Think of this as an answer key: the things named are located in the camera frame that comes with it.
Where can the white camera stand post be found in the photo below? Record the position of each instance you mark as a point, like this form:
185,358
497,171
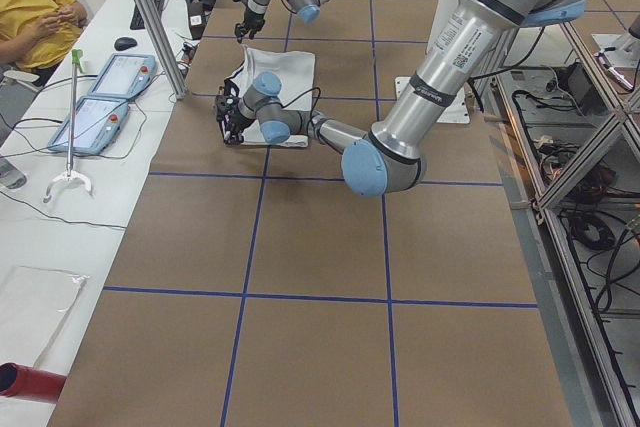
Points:
434,93

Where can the black computer mouse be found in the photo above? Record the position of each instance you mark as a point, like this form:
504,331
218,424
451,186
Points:
125,43

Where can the lower blue teach pendant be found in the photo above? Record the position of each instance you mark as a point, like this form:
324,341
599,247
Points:
98,121

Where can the red cylinder tube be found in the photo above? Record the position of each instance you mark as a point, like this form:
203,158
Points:
26,383

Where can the grey cartoon print t-shirt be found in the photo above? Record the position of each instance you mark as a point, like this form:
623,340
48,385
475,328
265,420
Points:
285,72

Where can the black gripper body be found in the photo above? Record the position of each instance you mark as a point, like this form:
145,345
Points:
234,121
253,20

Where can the blue teach pendant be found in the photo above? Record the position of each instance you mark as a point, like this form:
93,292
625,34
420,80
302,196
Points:
125,75
98,121

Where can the reacher grabber tool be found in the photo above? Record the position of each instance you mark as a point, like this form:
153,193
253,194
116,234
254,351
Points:
70,174

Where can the person in yellow shirt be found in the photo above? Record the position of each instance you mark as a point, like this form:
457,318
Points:
36,35

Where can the clear plastic bag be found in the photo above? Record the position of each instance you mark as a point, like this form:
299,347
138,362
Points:
35,304

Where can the aluminium frame post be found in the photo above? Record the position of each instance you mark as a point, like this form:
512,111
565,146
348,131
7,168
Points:
162,46

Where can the upper blue teach pendant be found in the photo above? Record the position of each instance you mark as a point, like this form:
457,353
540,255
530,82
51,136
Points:
125,75

